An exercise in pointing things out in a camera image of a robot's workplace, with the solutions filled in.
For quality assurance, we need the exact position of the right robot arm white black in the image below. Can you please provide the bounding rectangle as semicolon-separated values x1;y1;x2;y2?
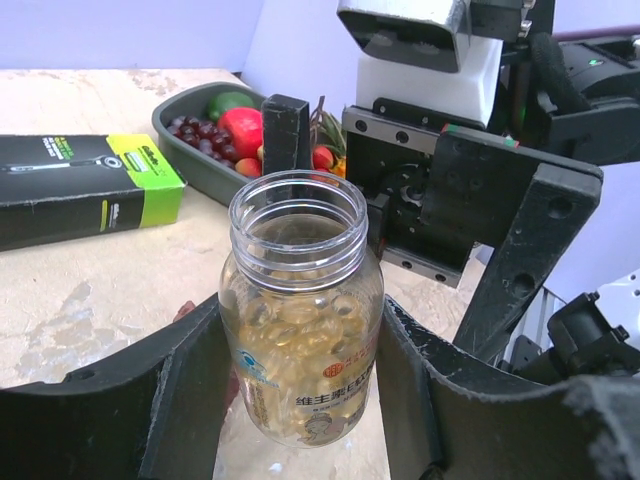
337;1;639;385

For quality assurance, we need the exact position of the clear pill jar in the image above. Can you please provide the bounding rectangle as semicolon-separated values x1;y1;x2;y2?
218;170;384;448

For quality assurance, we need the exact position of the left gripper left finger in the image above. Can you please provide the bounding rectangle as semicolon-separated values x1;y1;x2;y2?
1;296;230;479

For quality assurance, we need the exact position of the small pineapple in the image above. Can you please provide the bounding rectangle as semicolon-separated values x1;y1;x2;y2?
310;95;347;178

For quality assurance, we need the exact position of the red apple left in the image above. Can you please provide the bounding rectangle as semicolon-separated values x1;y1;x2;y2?
218;107;263;159

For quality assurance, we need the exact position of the dark red grapes bunch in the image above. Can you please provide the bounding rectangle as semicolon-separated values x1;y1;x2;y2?
167;116;239;169

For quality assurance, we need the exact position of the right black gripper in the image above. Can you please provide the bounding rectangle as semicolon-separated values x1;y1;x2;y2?
342;100;603;361

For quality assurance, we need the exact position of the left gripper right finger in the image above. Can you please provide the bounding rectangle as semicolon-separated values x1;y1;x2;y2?
376;298;639;480

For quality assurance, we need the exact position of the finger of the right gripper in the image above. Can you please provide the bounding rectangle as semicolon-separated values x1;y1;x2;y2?
262;94;311;198

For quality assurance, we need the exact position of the grey fruit tray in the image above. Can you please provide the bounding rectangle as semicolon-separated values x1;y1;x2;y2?
151;82;269;207

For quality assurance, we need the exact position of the black green product box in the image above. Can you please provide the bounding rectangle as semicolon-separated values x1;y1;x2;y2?
1;134;186;251

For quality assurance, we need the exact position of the green lime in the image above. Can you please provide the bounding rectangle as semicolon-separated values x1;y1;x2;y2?
207;91;255;122

